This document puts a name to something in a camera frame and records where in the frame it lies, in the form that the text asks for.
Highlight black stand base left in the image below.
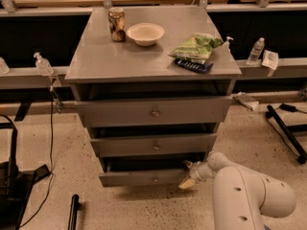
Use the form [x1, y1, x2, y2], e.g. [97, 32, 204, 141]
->
[0, 114, 51, 230]

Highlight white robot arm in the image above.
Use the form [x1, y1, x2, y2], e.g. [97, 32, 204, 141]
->
[179, 151, 296, 230]

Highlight folded cloth on ledge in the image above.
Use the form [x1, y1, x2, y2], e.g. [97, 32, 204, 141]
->
[234, 92, 259, 111]

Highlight grey bottom drawer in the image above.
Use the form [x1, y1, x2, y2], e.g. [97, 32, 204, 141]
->
[100, 155, 198, 187]

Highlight sanitizer pump bottle behind cabinet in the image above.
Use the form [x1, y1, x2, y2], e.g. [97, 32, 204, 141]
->
[224, 36, 234, 52]

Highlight grey drawer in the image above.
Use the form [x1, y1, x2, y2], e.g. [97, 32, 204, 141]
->
[77, 97, 232, 127]
[100, 155, 198, 187]
[90, 133, 217, 157]

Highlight clear bottle far left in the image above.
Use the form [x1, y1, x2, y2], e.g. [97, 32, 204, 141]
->
[0, 57, 10, 75]

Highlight black bar on floor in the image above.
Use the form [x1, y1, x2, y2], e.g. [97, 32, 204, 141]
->
[67, 195, 81, 230]

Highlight black power adapter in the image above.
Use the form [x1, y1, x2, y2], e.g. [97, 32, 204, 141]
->
[280, 103, 297, 112]

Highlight white paper bowl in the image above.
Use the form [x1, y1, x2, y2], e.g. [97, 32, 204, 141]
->
[127, 23, 164, 47]

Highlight sanitizer pump bottle left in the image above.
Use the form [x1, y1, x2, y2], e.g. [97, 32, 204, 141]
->
[34, 52, 54, 76]

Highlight grey top drawer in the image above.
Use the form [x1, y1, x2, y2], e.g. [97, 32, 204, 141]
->
[77, 97, 232, 127]

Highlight patterned drink can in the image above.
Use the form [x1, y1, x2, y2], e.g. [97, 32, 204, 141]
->
[108, 7, 126, 42]

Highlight grey middle drawer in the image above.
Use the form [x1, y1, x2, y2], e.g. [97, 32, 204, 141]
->
[90, 133, 217, 157]

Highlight dark blue snack bar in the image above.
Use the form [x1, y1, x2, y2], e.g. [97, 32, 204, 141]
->
[175, 59, 213, 74]

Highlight black stand leg right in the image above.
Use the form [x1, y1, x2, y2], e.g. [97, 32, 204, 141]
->
[266, 105, 307, 164]

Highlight black hanging cable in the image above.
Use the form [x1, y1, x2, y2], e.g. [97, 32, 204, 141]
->
[18, 85, 58, 229]

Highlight green chip bag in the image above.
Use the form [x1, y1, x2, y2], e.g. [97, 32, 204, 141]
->
[169, 33, 224, 64]

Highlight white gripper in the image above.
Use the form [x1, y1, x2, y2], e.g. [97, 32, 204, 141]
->
[178, 160, 210, 190]

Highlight grey drawer cabinet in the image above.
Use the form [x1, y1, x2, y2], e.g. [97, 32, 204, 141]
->
[65, 6, 241, 173]

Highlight clear water bottle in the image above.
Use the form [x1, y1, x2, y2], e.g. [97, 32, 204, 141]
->
[247, 37, 265, 65]

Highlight white wipe packet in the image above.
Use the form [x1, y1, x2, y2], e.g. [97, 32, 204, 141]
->
[262, 50, 279, 70]

